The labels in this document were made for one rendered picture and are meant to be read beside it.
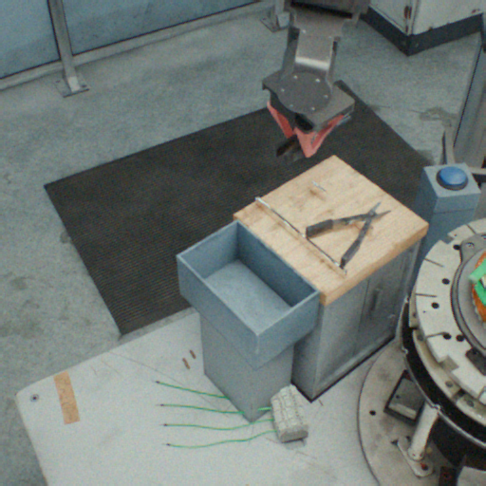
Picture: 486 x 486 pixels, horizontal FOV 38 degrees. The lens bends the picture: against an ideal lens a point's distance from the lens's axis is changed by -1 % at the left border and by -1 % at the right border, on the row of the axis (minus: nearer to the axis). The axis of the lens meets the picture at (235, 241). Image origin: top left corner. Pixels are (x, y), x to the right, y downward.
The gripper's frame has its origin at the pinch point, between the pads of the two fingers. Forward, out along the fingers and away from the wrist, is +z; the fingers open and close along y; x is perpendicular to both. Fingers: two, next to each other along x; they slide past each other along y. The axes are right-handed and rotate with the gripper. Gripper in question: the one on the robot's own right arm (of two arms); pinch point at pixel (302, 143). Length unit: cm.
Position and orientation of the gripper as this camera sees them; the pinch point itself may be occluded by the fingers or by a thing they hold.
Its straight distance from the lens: 95.2
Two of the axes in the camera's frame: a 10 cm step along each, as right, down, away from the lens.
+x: 7.8, -5.1, 3.7
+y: 6.3, 6.2, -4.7
